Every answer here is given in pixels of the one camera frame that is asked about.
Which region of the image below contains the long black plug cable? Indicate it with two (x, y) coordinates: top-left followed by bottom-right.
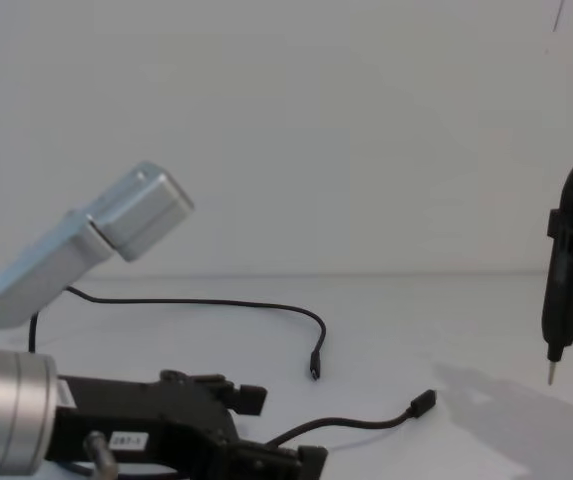
(28, 285), (328, 383)

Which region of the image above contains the short black plug cable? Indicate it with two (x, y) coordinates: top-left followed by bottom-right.
(264, 388), (439, 447)

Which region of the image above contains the gripper cable with silver plug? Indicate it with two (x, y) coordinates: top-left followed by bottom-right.
(81, 431), (120, 480)

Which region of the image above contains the white table cloth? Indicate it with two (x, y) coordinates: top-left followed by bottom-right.
(0, 271), (573, 480)

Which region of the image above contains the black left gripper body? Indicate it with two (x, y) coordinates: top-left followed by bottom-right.
(48, 369), (240, 476)

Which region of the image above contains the plain pale wall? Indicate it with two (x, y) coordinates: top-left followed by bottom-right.
(0, 0), (573, 281)

